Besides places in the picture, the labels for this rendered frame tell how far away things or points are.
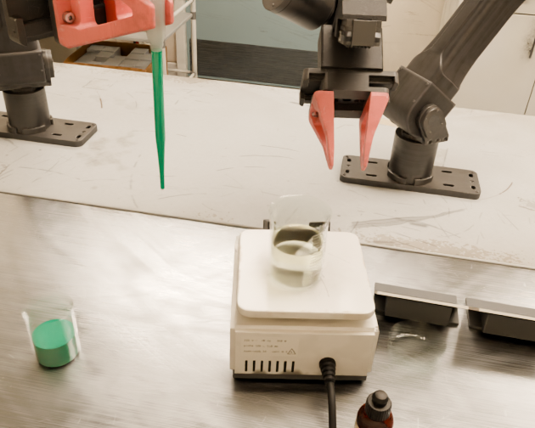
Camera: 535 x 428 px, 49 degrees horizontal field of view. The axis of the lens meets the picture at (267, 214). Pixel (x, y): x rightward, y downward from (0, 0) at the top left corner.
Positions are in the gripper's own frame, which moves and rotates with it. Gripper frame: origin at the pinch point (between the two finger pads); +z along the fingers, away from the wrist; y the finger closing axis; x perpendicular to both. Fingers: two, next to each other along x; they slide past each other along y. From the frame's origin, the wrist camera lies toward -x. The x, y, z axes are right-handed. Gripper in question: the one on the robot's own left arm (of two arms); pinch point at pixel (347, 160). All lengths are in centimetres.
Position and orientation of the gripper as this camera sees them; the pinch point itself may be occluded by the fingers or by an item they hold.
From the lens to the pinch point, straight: 63.3
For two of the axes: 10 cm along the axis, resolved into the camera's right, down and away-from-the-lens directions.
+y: 10.0, 0.4, 0.2
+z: -0.3, 9.6, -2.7
